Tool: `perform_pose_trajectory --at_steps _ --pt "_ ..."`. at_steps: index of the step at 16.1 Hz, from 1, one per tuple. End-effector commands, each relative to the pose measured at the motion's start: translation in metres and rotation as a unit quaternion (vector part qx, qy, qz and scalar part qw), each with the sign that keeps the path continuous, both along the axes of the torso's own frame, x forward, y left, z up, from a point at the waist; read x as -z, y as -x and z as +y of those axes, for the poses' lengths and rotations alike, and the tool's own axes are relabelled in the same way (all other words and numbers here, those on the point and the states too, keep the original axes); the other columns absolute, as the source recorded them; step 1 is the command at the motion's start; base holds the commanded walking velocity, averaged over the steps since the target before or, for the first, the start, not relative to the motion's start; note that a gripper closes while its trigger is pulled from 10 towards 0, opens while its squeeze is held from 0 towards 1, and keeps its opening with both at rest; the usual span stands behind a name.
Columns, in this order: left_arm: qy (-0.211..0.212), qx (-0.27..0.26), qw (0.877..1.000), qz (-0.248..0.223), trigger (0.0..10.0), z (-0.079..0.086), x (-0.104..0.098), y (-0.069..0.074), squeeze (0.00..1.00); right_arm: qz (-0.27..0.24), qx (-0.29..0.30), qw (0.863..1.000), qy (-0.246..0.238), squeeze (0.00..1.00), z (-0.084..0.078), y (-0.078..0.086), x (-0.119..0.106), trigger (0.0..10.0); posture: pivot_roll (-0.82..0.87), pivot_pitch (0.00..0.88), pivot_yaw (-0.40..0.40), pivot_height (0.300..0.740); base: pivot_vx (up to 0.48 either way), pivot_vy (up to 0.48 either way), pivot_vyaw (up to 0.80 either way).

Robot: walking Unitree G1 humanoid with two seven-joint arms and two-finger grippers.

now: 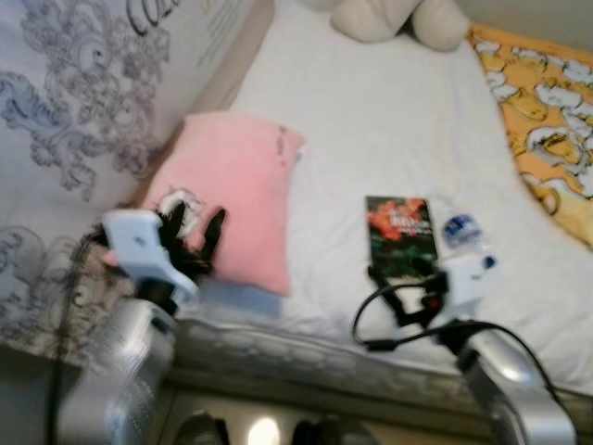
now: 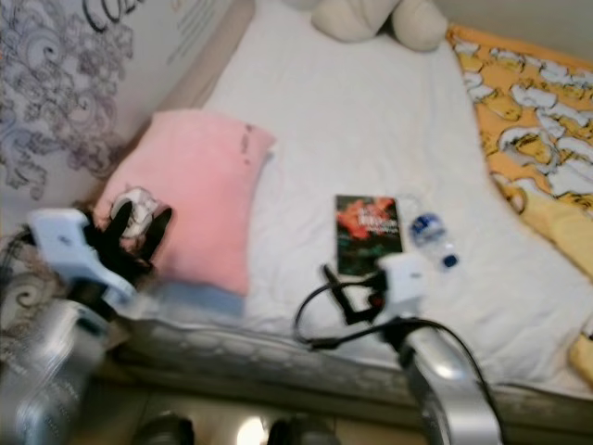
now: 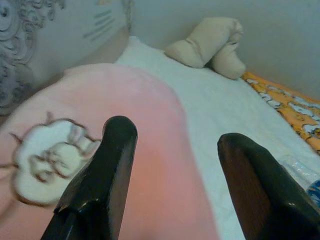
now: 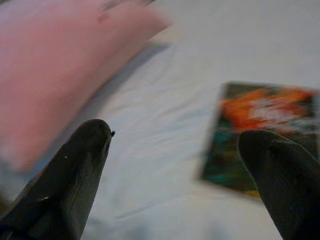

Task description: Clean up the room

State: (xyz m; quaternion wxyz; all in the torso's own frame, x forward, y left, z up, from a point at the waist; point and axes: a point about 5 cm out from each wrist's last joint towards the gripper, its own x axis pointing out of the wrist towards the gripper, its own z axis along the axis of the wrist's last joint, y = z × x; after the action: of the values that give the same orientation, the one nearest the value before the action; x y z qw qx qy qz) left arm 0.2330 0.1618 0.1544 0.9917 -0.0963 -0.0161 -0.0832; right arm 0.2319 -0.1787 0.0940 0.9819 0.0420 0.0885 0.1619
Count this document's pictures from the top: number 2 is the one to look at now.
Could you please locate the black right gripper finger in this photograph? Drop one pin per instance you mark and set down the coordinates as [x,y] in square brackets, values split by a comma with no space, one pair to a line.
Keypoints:
[335,286]

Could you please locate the bed mattress with white sheet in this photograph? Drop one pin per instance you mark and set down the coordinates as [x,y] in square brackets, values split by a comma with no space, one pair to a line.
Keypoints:
[361,120]

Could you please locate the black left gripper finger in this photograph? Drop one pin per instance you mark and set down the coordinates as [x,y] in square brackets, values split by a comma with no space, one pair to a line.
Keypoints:
[159,232]
[120,224]

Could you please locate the pink pillow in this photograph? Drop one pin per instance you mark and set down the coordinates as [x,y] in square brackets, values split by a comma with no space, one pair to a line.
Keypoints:
[213,185]

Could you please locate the black right robot foot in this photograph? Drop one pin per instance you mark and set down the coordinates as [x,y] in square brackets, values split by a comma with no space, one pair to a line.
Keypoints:
[304,433]

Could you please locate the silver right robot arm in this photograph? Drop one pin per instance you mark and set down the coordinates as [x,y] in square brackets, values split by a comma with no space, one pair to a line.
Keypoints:
[449,389]

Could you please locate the beige plush pillow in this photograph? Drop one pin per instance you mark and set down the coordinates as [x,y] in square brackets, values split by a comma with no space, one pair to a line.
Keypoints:
[380,19]

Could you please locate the grey bed base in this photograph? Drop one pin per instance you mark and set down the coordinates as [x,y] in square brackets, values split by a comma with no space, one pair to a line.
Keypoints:
[287,385]

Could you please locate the yellow egg print blanket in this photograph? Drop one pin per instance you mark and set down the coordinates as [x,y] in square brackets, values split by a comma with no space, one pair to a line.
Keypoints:
[528,111]

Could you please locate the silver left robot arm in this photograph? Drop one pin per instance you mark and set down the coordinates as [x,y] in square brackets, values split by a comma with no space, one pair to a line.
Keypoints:
[56,371]

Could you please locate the white cloth black ornament print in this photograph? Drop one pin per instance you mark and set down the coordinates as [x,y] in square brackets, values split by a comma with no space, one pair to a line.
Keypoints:
[56,93]

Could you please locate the black robot foot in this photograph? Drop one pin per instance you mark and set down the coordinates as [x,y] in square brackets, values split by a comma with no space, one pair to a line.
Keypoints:
[165,431]
[304,433]

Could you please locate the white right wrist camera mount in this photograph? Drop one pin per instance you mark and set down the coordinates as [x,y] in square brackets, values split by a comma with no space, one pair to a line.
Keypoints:
[400,283]

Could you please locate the dark book red cover art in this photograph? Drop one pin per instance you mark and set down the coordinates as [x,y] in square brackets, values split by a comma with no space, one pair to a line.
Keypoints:
[367,230]

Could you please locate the clear water bottle blue cap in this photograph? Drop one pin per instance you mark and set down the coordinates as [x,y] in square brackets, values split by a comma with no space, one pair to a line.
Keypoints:
[429,230]

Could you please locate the black left robot foot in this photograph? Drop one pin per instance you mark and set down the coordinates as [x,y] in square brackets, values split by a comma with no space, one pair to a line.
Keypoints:
[165,431]

